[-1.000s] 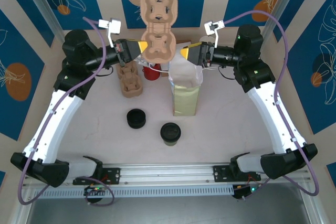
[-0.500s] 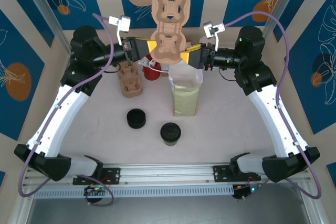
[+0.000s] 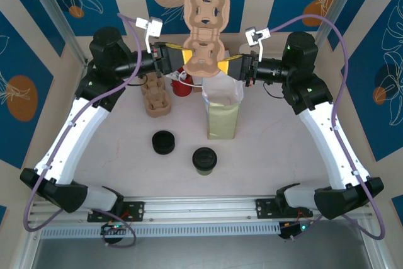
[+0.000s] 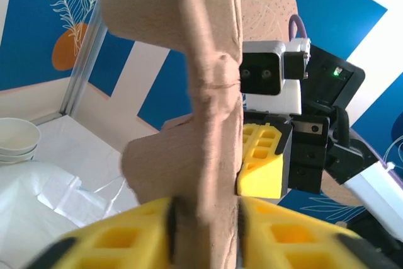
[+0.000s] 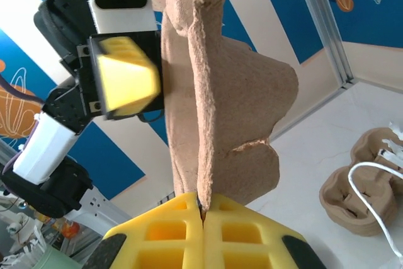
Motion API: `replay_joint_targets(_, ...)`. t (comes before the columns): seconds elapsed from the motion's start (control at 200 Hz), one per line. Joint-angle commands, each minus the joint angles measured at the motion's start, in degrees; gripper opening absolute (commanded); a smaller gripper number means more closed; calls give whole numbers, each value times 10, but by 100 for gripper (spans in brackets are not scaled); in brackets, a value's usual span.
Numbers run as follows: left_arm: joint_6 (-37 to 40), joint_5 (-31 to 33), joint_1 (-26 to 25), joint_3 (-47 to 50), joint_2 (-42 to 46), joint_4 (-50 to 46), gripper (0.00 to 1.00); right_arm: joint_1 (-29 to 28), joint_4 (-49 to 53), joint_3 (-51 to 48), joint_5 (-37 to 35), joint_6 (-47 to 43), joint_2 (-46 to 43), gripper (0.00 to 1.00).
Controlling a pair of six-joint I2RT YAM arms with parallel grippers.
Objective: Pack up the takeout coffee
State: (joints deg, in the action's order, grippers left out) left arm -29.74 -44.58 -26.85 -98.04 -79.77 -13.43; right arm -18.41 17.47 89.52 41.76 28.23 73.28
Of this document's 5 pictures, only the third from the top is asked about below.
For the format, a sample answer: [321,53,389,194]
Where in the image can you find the brown cardboard cup carrier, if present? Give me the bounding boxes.
[182,0,232,77]

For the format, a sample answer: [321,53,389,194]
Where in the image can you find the green paper takeout bag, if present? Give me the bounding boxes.
[178,72,245,140]

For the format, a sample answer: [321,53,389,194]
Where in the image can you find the black plastic cup lid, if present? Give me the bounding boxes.
[192,146,219,169]

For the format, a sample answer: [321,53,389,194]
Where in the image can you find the white paper sachets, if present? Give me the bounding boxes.
[169,71,190,86]

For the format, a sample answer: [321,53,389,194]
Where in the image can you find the red metal cup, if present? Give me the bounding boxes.
[171,67,193,98]

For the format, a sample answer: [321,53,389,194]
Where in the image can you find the stack of cardboard cup carriers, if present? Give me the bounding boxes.
[140,72,173,118]

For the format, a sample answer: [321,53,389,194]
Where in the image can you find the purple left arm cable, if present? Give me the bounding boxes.
[23,13,143,248]

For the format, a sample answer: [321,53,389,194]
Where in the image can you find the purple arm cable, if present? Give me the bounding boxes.
[269,13,387,241]
[23,13,143,248]

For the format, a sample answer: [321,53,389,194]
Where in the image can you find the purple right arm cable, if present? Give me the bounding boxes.
[269,13,387,241]

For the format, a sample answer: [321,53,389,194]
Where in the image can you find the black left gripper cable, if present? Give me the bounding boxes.
[125,73,149,88]

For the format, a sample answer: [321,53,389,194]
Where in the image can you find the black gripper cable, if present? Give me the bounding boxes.
[263,81,284,97]
[125,73,149,88]

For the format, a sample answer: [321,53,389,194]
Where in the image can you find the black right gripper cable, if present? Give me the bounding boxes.
[263,81,284,97]

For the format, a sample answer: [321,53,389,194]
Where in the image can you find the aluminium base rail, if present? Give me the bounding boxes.
[26,195,377,225]

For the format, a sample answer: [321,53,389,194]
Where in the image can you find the grey slotted cable duct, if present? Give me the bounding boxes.
[40,221,283,240]

